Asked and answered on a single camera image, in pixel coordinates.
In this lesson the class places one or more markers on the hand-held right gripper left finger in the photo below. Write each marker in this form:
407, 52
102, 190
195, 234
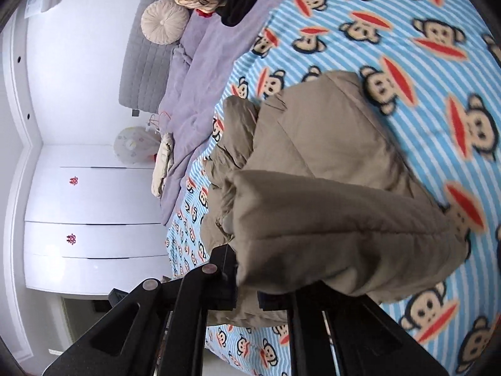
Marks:
223, 282

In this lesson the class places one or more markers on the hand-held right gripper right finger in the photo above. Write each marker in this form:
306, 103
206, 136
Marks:
274, 302

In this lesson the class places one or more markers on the khaki puffer jacket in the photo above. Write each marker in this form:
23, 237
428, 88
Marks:
332, 203

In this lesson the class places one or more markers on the folded cream jacket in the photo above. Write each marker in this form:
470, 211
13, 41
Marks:
163, 164

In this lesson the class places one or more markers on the white wardrobe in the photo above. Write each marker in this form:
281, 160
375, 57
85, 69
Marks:
98, 203

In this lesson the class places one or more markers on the red wardrobe decal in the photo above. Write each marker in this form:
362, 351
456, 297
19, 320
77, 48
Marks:
71, 239

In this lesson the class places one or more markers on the fan with patterned cover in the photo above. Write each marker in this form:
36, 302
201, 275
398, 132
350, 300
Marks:
133, 145

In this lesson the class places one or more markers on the grey quilted headboard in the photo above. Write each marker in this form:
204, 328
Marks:
145, 70

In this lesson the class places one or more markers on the purple duvet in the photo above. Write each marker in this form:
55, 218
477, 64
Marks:
219, 47

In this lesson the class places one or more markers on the monkey print striped blanket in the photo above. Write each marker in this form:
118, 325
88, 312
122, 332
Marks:
391, 66

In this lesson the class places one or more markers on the round beige cushion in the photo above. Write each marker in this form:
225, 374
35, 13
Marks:
164, 21

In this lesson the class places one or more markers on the red cloth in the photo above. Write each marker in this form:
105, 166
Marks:
204, 13

